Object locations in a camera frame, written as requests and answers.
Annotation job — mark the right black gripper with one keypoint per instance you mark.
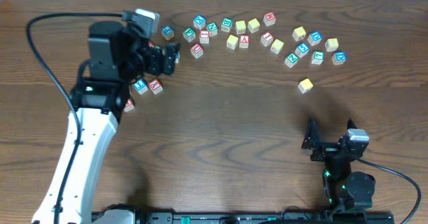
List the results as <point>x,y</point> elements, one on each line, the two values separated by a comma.
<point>330,146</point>

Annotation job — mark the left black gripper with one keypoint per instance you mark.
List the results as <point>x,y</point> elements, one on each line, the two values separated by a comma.
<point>159,61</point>

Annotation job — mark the red A block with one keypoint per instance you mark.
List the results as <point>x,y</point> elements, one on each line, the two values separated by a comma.
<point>244,41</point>

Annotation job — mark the red I block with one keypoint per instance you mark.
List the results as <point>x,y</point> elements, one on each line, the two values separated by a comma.
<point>266,39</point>

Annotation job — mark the blue 2 block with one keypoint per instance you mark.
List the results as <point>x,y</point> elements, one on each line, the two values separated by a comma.
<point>177,57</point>

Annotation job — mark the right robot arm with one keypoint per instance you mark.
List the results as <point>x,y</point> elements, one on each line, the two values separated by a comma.
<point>350,193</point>

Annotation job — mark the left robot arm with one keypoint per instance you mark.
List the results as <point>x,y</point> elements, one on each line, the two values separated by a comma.
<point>119,54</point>

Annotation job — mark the blue P block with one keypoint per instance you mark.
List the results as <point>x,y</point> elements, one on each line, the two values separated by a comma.
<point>167,32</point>

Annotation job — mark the green F block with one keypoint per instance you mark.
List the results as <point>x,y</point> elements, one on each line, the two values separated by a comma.
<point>189,34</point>

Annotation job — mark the red Y block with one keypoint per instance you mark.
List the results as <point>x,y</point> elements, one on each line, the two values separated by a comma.
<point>156,86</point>

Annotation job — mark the blue X block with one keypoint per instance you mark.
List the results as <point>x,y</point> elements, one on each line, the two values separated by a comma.
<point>199,22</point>

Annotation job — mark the blue T block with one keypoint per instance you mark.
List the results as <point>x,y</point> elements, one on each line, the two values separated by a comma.
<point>140,86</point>

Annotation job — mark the green N block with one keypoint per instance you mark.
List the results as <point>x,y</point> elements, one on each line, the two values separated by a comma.
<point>212,29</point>

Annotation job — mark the yellow block lone right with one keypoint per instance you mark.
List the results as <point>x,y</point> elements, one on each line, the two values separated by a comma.
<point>305,85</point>

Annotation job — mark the green B block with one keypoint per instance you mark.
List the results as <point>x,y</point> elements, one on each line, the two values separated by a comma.
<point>226,24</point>

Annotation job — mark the yellow block beside A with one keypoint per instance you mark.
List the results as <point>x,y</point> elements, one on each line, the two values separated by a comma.
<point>232,41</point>

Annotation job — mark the red U block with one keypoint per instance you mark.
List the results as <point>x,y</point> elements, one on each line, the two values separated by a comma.
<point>129,105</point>

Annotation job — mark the blue D block lower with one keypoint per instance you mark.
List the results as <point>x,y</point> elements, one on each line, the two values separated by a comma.
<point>339,57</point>

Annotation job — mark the blue d block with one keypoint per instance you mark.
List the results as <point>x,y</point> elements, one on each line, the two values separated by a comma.
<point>339,57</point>
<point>314,38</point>

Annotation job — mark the yellow block top middle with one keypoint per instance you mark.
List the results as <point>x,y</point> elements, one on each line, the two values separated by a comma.
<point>240,27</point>

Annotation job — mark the green L block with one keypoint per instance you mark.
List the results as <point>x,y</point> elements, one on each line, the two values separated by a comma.
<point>317,57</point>

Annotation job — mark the green Z block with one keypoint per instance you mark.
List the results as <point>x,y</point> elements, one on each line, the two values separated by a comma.
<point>291,60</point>

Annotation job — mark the blue 5 block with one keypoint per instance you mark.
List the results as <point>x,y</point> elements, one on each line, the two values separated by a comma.
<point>301,50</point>

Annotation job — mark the yellow block far right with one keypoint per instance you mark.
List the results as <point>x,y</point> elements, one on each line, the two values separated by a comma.
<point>331,44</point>

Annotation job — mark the yellow block top right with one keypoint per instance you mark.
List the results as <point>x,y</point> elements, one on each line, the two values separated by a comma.
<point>253,25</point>

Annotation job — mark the blue D block upper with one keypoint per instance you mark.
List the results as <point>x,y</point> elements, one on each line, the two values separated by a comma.
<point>314,38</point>

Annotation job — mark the yellow block beside I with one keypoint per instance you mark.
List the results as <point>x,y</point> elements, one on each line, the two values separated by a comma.
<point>277,46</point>

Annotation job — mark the yellow block upper right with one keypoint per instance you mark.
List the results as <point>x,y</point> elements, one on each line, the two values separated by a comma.
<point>299,33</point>

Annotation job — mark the red H block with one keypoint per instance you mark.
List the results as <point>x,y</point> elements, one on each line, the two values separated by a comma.
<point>269,18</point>

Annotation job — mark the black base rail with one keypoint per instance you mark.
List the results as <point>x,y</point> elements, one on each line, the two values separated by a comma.
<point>290,216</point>

